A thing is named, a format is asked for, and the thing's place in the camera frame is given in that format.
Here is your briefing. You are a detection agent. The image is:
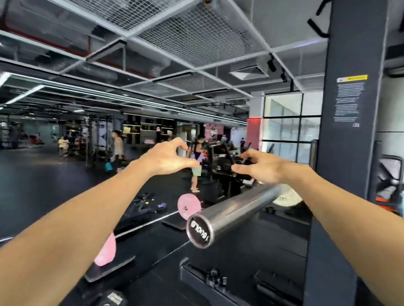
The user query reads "person's right hand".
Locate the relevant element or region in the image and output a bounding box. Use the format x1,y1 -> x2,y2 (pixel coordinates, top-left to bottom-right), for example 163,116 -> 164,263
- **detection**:
230,147 -> 292,187

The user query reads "person's left hand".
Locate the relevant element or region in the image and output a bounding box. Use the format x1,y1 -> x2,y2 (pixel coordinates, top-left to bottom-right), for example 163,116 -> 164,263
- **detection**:
137,134 -> 203,182

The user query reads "person's right forearm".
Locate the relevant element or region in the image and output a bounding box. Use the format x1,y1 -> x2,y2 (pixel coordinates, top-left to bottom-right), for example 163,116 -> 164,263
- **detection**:
272,162 -> 404,306

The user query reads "person's left forearm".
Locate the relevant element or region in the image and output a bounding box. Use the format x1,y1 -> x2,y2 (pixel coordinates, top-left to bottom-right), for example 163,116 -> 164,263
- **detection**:
0,147 -> 153,306

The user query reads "black exercise machine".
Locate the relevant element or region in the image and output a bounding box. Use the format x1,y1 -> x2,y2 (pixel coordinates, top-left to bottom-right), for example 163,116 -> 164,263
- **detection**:
201,140 -> 258,208

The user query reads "pink weight plate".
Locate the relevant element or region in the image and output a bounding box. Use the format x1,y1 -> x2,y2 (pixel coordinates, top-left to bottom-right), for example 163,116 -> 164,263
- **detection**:
176,192 -> 204,222
93,231 -> 118,269

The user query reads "white weight plate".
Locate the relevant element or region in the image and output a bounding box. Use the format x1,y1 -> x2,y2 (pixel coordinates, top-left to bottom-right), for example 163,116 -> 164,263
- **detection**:
272,185 -> 304,209

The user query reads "black framed window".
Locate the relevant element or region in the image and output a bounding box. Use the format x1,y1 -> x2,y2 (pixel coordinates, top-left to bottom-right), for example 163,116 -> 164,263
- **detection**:
258,86 -> 324,167

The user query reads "thin steel barbell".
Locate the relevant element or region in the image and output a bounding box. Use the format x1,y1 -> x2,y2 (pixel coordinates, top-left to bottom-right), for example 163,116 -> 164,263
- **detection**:
115,203 -> 187,246

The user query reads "white ceiling air vent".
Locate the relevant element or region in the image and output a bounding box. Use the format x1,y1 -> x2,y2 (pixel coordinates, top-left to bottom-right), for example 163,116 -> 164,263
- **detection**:
228,63 -> 270,83

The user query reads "white warning label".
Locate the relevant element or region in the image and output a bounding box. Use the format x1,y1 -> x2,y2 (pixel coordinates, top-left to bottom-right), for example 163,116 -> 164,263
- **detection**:
332,72 -> 369,129

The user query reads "small black weight plate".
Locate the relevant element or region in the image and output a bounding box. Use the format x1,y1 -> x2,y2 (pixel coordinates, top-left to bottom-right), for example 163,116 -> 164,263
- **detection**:
82,287 -> 129,306

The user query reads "black rack upright post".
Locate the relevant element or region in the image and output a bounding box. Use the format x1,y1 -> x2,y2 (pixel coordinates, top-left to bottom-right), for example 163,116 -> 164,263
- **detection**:
302,0 -> 391,306

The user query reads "black rack base frame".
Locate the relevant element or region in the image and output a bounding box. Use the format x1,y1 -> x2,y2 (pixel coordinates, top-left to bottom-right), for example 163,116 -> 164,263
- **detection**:
176,257 -> 306,306

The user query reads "black pull-up handle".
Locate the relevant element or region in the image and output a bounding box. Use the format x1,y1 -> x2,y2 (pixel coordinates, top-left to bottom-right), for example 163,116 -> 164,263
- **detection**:
305,0 -> 333,39

